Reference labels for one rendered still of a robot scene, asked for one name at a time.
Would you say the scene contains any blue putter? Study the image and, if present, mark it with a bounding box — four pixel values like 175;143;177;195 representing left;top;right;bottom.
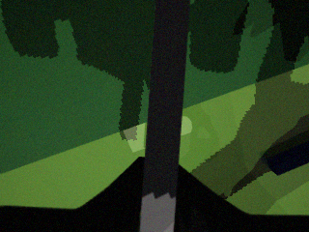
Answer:
267;140;309;176

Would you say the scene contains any dark green flat mat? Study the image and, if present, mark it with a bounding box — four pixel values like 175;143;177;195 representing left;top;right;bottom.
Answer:
0;0;309;174

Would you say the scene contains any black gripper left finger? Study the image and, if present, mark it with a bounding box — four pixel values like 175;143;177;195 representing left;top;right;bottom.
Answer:
0;157;145;232

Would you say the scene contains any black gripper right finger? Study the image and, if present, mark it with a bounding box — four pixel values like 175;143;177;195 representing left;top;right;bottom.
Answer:
174;165;309;232

